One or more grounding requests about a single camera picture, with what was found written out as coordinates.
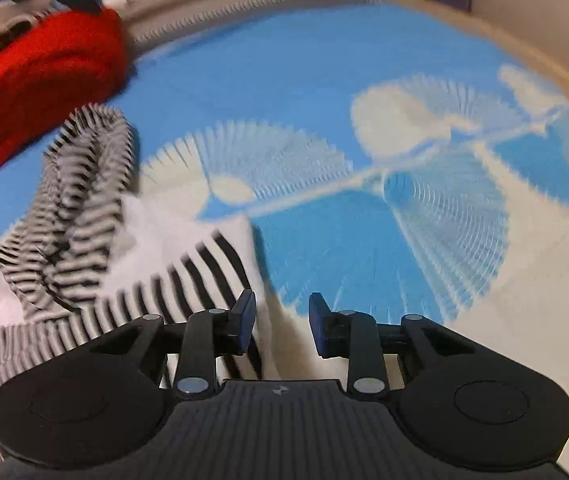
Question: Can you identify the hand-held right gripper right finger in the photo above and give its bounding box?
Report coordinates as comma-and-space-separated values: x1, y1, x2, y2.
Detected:
308, 292, 472, 396

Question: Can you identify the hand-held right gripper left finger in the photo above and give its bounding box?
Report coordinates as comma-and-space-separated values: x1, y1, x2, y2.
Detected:
89, 289, 258, 401

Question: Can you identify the black white striped shirt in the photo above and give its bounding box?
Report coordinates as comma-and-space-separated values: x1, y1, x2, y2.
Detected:
0, 102, 266, 480

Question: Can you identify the blue cream patterned bed sheet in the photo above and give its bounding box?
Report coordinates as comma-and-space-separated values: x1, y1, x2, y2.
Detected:
0, 0, 569, 461

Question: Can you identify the red folded blanket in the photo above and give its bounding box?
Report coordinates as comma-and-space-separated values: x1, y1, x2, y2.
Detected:
0, 7, 134, 197

